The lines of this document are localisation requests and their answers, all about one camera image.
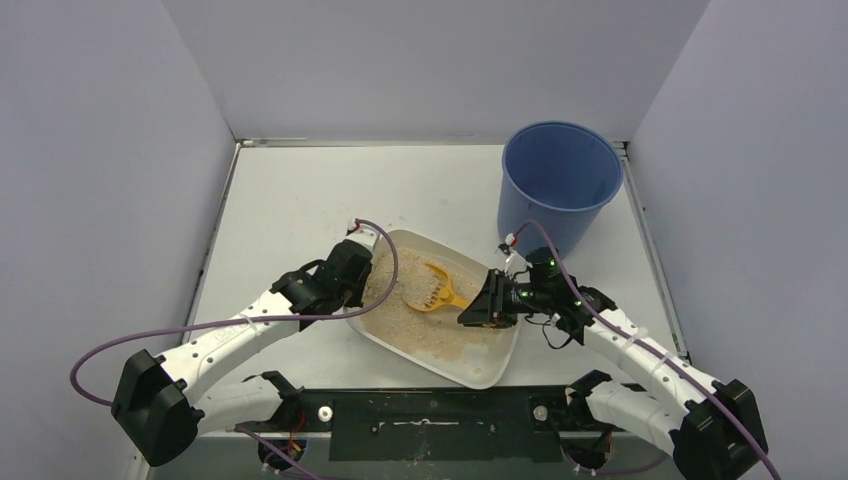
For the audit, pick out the beige cat litter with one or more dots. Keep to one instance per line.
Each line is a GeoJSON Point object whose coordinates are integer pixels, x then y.
{"type": "Point", "coordinates": [435, 333]}

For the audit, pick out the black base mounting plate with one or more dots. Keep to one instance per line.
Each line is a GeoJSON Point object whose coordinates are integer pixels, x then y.
{"type": "Point", "coordinates": [442, 424]}

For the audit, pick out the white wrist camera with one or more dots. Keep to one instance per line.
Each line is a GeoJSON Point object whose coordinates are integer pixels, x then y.
{"type": "Point", "coordinates": [364, 236]}
{"type": "Point", "coordinates": [514, 263]}

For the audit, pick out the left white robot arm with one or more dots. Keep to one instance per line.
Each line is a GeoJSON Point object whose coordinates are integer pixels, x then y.
{"type": "Point", "coordinates": [164, 402]}

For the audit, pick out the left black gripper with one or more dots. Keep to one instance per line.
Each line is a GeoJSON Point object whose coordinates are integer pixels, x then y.
{"type": "Point", "coordinates": [361, 263]}

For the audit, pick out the white litter box tray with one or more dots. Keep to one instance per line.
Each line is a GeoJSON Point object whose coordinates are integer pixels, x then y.
{"type": "Point", "coordinates": [478, 368]}

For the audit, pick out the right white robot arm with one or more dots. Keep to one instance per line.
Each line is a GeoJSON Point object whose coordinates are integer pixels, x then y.
{"type": "Point", "coordinates": [711, 429]}

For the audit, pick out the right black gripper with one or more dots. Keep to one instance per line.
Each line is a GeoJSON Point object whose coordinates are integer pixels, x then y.
{"type": "Point", "coordinates": [494, 298]}

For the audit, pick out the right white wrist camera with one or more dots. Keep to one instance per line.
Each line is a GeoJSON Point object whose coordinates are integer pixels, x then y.
{"type": "Point", "coordinates": [514, 263]}

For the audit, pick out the yellow litter scoop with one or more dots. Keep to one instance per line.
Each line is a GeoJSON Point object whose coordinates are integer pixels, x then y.
{"type": "Point", "coordinates": [442, 294]}

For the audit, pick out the blue plastic bucket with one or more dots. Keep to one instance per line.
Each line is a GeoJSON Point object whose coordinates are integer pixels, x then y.
{"type": "Point", "coordinates": [561, 175]}

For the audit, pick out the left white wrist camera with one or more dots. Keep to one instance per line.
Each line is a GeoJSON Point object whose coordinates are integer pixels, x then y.
{"type": "Point", "coordinates": [364, 236]}

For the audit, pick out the aluminium table frame rail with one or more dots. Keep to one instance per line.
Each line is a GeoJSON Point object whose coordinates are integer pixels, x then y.
{"type": "Point", "coordinates": [640, 214]}

